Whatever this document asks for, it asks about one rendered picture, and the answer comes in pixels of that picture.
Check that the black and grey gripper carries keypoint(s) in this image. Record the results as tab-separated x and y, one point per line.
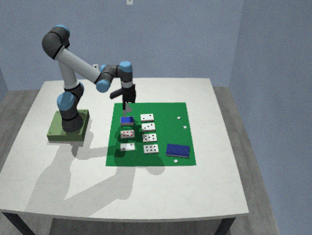
129	96

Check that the white playing card with red pips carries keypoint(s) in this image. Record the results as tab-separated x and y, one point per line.
126	134

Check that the green felt mat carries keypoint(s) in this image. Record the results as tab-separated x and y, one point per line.
168	129

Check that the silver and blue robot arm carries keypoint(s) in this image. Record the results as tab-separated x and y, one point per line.
53	44

